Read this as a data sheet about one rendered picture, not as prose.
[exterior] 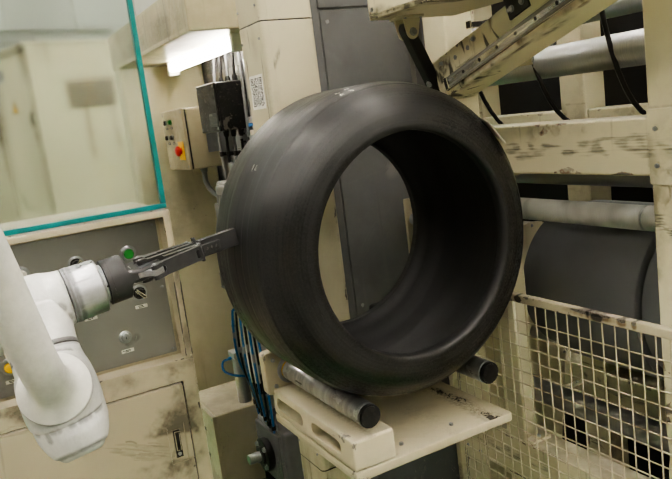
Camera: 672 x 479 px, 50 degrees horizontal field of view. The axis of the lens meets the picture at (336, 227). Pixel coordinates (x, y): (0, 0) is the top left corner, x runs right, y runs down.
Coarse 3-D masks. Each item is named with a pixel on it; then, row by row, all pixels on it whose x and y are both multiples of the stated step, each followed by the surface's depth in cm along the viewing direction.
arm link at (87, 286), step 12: (84, 264) 113; (72, 276) 111; (84, 276) 111; (96, 276) 112; (72, 288) 110; (84, 288) 111; (96, 288) 111; (108, 288) 113; (72, 300) 110; (84, 300) 111; (96, 300) 112; (108, 300) 113; (84, 312) 111; (96, 312) 113
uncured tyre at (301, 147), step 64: (320, 128) 122; (384, 128) 124; (448, 128) 131; (256, 192) 122; (320, 192) 119; (448, 192) 164; (512, 192) 140; (256, 256) 121; (448, 256) 165; (512, 256) 141; (256, 320) 129; (320, 320) 122; (384, 320) 162; (448, 320) 156; (384, 384) 130
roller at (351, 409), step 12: (288, 372) 154; (300, 372) 150; (300, 384) 149; (312, 384) 144; (324, 384) 141; (324, 396) 140; (336, 396) 136; (348, 396) 134; (360, 396) 134; (336, 408) 136; (348, 408) 131; (360, 408) 129; (372, 408) 129; (360, 420) 128; (372, 420) 129
